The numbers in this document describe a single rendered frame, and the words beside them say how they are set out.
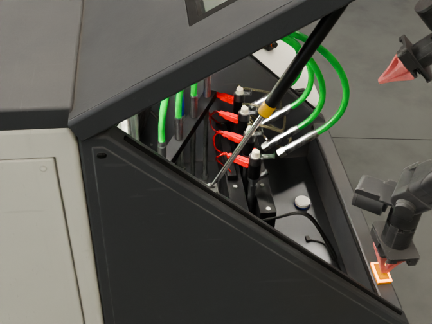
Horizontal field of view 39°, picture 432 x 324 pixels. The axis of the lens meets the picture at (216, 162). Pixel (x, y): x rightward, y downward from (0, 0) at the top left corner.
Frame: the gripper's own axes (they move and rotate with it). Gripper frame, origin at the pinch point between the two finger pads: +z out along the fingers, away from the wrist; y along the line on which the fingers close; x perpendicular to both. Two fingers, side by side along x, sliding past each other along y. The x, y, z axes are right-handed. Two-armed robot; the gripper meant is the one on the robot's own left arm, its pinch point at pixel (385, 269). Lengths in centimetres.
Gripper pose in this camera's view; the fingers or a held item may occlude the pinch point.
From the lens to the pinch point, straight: 133.3
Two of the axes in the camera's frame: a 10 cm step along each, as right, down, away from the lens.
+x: 9.9, -0.3, 1.2
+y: 1.2, 6.4, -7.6
